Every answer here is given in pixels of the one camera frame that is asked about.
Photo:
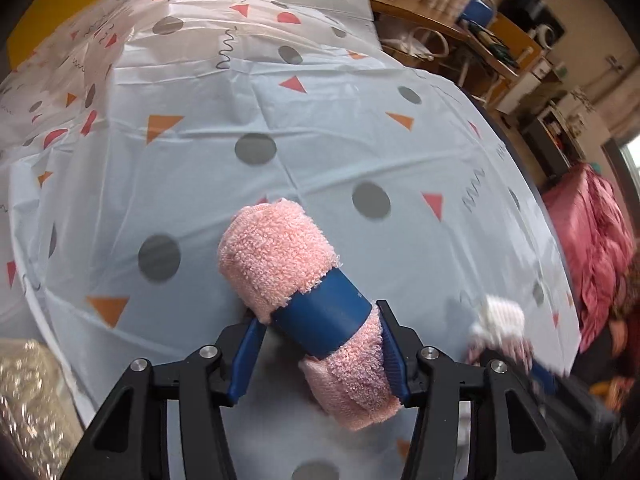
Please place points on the white round fan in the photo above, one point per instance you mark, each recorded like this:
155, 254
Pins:
547, 34

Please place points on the printed bed sheet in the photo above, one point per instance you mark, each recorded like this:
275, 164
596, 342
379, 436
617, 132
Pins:
200, 110

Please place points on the white cabinet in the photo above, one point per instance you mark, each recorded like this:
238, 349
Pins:
525, 85

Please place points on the pink towel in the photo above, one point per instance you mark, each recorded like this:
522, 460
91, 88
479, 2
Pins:
280, 260

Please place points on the black television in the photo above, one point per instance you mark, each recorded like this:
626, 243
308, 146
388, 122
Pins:
520, 0

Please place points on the blue chair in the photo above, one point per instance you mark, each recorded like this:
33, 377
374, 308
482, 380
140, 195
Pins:
477, 7

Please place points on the wooden desk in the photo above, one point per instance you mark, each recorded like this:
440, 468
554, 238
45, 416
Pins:
450, 22

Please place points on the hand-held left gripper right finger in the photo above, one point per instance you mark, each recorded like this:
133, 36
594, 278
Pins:
395, 367

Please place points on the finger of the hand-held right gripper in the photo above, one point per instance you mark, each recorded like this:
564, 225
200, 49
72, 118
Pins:
544, 379

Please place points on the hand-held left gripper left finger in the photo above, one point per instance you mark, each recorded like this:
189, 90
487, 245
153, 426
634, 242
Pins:
244, 365

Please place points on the knit plush doll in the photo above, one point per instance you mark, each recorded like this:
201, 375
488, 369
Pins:
502, 317

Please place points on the grey yellow blue headboard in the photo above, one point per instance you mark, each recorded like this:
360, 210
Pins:
60, 0

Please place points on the ornate gold tissue box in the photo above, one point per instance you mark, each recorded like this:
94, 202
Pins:
30, 410

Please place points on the pink quilt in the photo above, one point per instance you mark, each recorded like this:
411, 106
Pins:
590, 250

